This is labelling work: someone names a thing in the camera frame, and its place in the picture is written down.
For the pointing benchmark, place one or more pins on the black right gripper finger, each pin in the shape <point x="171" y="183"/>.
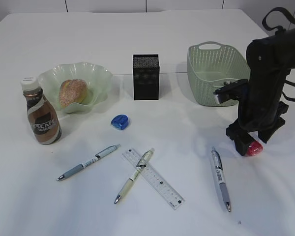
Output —
<point x="265" y="135"/>
<point x="242" y="142"/>

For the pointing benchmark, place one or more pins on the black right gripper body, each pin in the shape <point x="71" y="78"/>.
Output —
<point x="266" y="58"/>

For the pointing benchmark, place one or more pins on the pink pencil sharpener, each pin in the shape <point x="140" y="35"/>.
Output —
<point x="254" y="148"/>

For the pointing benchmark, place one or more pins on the clear plastic ruler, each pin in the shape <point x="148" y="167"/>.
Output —
<point x="155" y="180"/>

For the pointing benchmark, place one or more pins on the blue pencil sharpener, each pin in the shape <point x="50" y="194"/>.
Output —
<point x="120" y="122"/>

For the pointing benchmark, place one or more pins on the sugar-dusted bread roll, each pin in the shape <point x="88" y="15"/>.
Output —
<point x="72" y="91"/>

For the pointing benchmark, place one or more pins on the Nescafe coffee bottle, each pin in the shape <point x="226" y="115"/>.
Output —
<point x="41" y="114"/>

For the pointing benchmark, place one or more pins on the blue black right robot arm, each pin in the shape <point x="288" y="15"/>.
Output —
<point x="283" y="107"/>

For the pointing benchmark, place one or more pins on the grey grip white pen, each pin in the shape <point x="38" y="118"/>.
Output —
<point x="221" y="179"/>

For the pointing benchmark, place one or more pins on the green plastic woven basket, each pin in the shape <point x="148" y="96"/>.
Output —
<point x="209" y="64"/>

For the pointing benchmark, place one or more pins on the beige grip pen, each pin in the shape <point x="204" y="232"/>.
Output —
<point x="129" y="183"/>

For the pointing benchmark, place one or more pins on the black pen holder box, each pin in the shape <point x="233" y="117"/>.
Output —
<point x="146" y="71"/>

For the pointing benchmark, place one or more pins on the blue-grey grip pen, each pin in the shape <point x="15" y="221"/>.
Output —
<point x="82" y="166"/>

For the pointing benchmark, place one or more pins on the green wavy glass plate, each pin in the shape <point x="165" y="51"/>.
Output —
<point x="96" y="77"/>

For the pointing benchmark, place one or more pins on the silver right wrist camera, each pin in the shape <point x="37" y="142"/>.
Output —
<point x="237" y="90"/>

